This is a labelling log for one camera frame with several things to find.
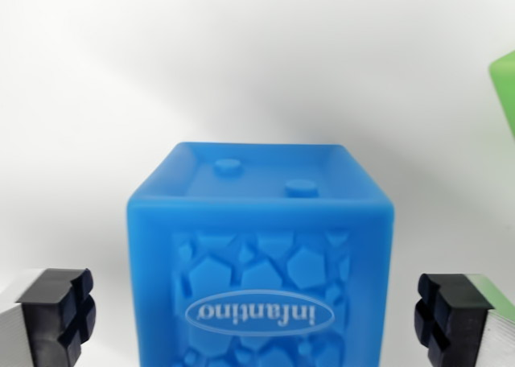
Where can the black-padded metal gripper left finger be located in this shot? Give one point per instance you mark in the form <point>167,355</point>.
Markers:
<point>44,318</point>

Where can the green rubber cube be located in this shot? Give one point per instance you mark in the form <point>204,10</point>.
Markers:
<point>505,85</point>

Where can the black-padded metal gripper right finger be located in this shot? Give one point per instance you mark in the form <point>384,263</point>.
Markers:
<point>458,314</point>

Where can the blue textured rubber cube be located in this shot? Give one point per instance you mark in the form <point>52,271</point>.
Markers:
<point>257,222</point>

